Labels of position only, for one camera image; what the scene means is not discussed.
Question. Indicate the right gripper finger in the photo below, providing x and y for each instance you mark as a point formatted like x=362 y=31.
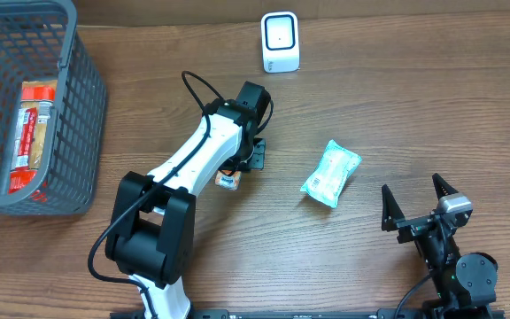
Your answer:
x=392 y=215
x=442 y=187

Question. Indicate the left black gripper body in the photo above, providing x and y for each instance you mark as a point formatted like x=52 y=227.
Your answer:
x=257 y=155

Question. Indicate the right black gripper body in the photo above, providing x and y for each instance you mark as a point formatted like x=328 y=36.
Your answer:
x=418 y=227

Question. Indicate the orange tissue pack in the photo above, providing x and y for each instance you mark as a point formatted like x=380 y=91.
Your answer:
x=228 y=180

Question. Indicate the teal wet wipes pack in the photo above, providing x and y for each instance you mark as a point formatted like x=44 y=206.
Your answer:
x=327 y=181

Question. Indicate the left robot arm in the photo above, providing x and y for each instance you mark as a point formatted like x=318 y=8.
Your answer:
x=153 y=218

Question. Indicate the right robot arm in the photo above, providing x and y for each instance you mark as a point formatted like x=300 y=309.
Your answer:
x=465 y=283

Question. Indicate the white barcode scanner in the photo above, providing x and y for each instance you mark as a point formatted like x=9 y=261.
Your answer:
x=280 y=42

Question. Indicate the red snack packet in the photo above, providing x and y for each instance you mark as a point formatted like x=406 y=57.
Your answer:
x=21 y=175

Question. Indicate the grey plastic mesh basket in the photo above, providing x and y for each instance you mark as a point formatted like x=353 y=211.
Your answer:
x=38 y=42

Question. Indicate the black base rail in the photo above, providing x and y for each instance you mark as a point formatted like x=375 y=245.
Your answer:
x=382 y=313

